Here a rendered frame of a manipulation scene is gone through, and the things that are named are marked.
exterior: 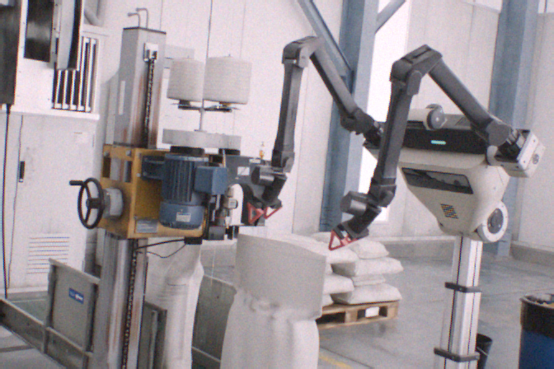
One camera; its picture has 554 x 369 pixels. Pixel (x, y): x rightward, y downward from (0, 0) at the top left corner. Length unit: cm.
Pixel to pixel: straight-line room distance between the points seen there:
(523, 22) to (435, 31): 160
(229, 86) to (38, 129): 298
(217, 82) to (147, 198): 47
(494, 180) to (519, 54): 864
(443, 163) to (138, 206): 107
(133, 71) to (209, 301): 132
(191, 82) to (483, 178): 110
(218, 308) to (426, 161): 131
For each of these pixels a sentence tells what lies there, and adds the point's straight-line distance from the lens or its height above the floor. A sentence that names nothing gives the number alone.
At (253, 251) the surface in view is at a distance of 266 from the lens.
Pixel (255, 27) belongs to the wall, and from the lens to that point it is 801.
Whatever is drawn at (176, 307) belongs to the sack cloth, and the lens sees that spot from 308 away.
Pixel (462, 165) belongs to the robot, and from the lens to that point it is 254.
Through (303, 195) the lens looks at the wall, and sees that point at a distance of 858.
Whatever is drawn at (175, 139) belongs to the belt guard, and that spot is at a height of 138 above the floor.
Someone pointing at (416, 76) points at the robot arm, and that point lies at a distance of 208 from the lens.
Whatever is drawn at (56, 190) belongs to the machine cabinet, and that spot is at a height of 89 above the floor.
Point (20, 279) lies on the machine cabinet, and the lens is 547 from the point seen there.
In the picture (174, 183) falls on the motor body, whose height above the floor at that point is 124.
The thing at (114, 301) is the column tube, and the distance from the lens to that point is 268.
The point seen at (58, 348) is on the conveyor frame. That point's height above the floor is 35.
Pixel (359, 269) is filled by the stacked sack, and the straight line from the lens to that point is 588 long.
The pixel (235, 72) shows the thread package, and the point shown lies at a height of 163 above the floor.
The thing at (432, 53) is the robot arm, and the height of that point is 170.
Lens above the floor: 142
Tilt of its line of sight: 3 degrees down
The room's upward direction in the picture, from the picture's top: 6 degrees clockwise
